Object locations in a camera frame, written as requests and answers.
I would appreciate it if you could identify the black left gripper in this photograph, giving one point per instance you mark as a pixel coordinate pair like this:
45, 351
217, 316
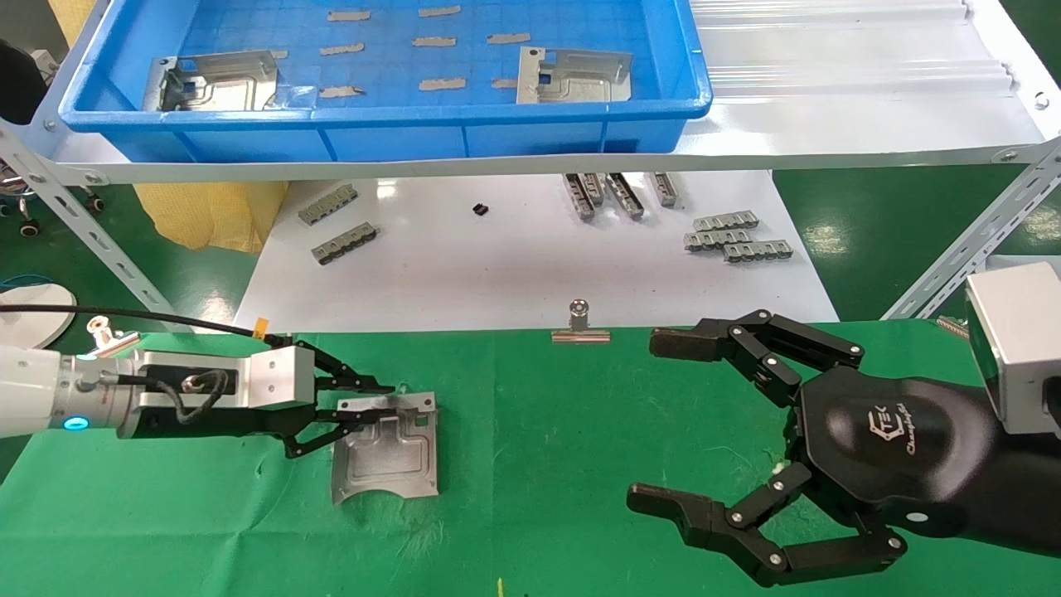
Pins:
215, 423

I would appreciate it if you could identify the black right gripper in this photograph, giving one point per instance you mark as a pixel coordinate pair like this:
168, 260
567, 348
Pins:
895, 448

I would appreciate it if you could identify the stamped silver metal plate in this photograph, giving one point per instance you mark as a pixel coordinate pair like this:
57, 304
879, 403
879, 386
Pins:
390, 456
580, 79
224, 83

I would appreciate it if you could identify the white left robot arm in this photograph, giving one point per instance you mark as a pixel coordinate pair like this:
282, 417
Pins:
33, 385

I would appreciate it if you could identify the dark grey slotted metal bar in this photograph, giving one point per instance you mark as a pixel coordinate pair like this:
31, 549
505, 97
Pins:
345, 244

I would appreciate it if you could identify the silver binder clip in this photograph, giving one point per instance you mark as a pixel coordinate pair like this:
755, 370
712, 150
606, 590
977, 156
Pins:
953, 326
112, 336
580, 327

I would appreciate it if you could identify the green table cloth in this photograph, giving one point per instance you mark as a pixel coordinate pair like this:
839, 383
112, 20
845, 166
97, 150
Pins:
539, 464

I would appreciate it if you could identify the yellow fabric bag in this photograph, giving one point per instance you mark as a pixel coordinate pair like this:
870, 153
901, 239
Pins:
215, 215

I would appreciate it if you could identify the small black plastic piece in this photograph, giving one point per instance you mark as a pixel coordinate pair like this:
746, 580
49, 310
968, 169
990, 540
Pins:
481, 210

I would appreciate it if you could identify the blue plastic bin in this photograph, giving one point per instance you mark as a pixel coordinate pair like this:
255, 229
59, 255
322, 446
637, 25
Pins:
398, 133

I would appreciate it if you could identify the grey tape strip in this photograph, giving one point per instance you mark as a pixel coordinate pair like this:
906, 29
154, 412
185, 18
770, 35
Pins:
504, 83
348, 15
442, 84
341, 49
508, 38
341, 91
433, 41
439, 12

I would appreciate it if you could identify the white metal shelf rack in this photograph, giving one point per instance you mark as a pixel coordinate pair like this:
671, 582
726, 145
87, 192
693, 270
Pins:
787, 133

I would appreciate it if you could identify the white corrugated plastic sheet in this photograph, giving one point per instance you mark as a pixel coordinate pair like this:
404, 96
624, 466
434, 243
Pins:
845, 50

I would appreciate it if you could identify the black office chair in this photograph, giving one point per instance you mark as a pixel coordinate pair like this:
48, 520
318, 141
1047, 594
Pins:
16, 83

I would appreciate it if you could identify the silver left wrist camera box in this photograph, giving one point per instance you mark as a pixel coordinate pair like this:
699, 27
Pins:
273, 377

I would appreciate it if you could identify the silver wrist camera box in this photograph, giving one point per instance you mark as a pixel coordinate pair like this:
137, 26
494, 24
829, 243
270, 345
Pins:
273, 377
1024, 348

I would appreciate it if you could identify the grey bracket group right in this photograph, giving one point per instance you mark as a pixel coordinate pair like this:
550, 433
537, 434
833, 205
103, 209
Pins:
758, 251

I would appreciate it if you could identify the grey bracket group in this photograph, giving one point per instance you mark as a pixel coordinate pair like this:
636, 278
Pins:
625, 196
758, 251

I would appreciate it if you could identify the grey bracket group top centre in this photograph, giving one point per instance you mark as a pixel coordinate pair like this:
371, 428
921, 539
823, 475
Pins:
625, 196

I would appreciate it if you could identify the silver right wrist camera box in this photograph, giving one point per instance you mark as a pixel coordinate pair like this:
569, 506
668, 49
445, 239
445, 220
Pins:
1024, 348

